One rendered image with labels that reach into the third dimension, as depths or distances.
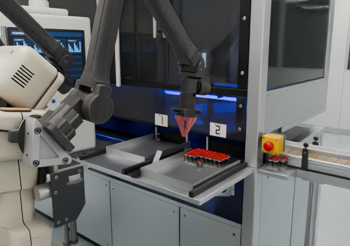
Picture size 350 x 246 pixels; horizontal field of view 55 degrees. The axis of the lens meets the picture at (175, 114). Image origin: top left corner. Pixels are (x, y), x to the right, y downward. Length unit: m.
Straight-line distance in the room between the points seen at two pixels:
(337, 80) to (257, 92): 4.68
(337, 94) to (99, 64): 5.41
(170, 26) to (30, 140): 0.51
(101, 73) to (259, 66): 0.73
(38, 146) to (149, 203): 1.21
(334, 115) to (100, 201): 4.61
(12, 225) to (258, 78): 1.00
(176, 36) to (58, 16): 0.95
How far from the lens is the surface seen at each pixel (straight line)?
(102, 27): 0.87
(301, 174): 1.53
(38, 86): 0.95
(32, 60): 0.94
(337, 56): 6.03
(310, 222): 1.64
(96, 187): 2.28
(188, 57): 1.11
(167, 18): 1.03
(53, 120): 0.82
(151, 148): 1.71
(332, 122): 6.14
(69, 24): 1.91
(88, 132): 2.00
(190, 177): 1.34
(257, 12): 1.41
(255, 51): 1.40
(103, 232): 2.37
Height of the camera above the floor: 1.38
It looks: 11 degrees down
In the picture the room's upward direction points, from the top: straight up
